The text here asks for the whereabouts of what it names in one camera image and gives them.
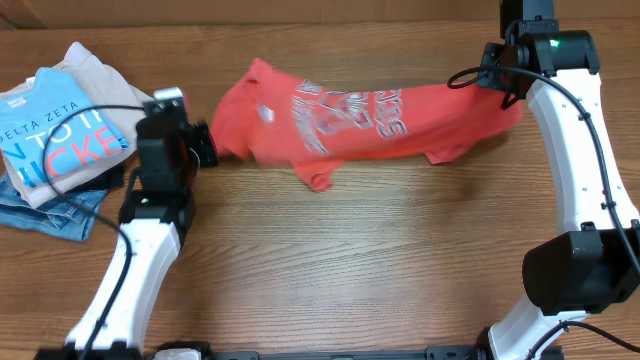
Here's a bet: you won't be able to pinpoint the red printed t-shirt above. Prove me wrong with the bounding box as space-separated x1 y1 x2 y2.
211 59 523 192

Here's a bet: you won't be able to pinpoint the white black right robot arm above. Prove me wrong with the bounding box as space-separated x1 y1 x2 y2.
478 0 639 359

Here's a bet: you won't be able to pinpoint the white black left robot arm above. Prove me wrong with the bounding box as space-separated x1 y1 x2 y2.
36 99 218 359

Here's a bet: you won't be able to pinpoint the beige folded garment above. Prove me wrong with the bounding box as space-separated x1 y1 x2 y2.
7 42 151 208

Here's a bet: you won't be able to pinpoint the black folded garment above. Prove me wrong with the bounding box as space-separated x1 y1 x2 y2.
72 163 125 192

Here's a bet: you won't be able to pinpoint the light blue folded t-shirt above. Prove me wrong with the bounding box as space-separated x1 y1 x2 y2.
1 68 129 188

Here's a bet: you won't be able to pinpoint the folded blue jeans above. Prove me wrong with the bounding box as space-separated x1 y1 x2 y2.
1 172 95 242

